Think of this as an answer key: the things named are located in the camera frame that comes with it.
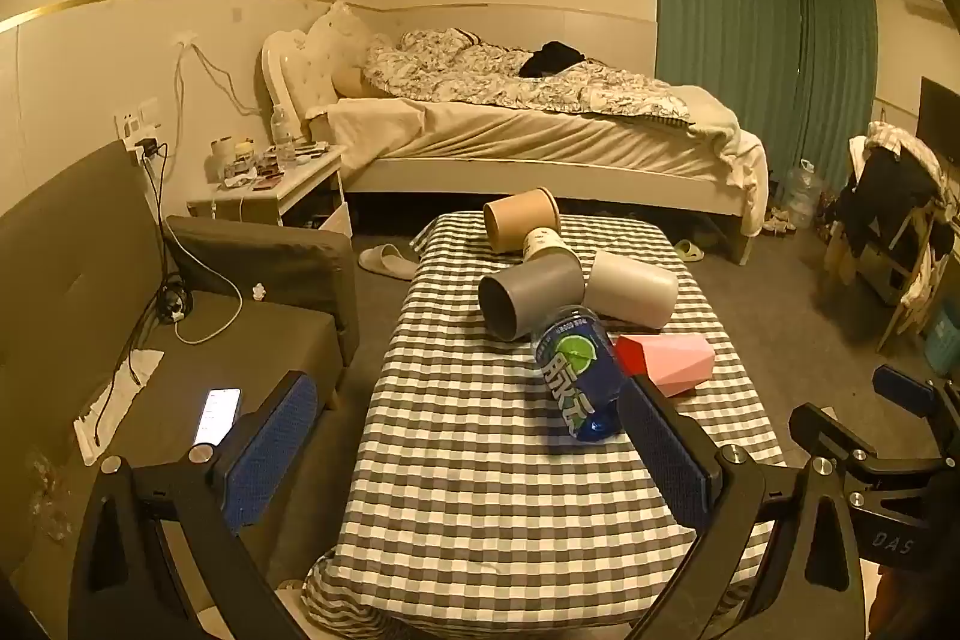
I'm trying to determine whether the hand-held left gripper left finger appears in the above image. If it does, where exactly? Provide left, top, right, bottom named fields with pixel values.
left=67, top=371, right=331, bottom=640

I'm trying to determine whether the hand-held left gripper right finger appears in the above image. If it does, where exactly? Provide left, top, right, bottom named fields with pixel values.
left=616, top=374, right=875, bottom=640

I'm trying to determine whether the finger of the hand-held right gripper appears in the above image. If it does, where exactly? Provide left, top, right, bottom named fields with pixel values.
left=789, top=401, right=882, bottom=462
left=873, top=364, right=938, bottom=420

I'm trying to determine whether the pink faceted cup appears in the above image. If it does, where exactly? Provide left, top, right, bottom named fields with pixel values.
left=615, top=332, right=713, bottom=399

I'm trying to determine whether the light grey cup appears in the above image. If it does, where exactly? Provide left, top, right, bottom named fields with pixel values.
left=583, top=250, right=680, bottom=332

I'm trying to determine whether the dark grey cup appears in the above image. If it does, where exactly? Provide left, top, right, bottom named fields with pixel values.
left=478, top=256, right=586, bottom=341

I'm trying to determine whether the white printed paper cup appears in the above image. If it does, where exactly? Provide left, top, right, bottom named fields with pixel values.
left=523, top=226, right=569, bottom=267

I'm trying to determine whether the brown paper cup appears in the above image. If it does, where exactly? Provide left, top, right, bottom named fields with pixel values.
left=482, top=188, right=562, bottom=255

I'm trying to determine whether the blue plastic basket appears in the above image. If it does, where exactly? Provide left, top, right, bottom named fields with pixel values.
left=921, top=302, right=960, bottom=378

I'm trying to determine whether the smartphone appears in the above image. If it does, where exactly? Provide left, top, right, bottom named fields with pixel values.
left=193, top=387, right=243, bottom=448

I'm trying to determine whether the blue plastic bottle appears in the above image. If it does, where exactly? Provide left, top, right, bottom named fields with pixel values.
left=531, top=305, right=628, bottom=444

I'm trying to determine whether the wooden chair with clothes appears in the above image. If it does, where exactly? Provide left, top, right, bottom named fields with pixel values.
left=823, top=121, right=952, bottom=352

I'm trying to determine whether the checkered tablecloth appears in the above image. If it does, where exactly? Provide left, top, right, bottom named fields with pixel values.
left=300, top=211, right=788, bottom=633

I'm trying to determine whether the large water jug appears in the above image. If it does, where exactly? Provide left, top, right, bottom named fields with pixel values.
left=783, top=159, right=827, bottom=229

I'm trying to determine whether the white slipper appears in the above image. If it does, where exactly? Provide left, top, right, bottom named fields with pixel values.
left=358, top=243, right=418, bottom=282

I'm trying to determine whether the white nightstand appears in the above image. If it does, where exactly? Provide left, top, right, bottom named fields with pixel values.
left=186, top=143, right=353, bottom=238

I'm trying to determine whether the black television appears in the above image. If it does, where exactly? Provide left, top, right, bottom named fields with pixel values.
left=918, top=76, right=960, bottom=170

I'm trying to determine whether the dark grey sofa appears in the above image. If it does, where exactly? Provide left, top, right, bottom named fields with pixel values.
left=0, top=140, right=359, bottom=611

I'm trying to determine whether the clear water bottle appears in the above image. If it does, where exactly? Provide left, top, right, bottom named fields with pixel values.
left=270, top=104, right=296, bottom=163

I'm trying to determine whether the white bed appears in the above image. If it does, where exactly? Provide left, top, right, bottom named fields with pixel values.
left=261, top=1, right=770, bottom=266

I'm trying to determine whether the green curtain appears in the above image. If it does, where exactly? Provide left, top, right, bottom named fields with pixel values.
left=651, top=0, right=880, bottom=195

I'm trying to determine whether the black clothing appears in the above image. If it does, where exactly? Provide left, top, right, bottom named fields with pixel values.
left=520, top=41, right=587, bottom=79

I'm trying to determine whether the floral quilt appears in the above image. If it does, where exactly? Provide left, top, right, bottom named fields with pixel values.
left=364, top=29, right=692, bottom=125

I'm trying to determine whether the white pillow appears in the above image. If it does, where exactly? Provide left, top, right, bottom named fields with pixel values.
left=304, top=0, right=392, bottom=86

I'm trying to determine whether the white charging cable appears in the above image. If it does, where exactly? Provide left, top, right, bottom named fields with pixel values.
left=172, top=235, right=245, bottom=345

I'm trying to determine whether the black power cable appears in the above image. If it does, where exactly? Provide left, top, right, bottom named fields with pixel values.
left=141, top=145, right=197, bottom=320

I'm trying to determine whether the wall socket with plugs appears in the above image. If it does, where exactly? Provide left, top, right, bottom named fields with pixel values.
left=115, top=97, right=163, bottom=163

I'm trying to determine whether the white wall cable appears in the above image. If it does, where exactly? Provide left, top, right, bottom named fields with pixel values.
left=174, top=31, right=265, bottom=121

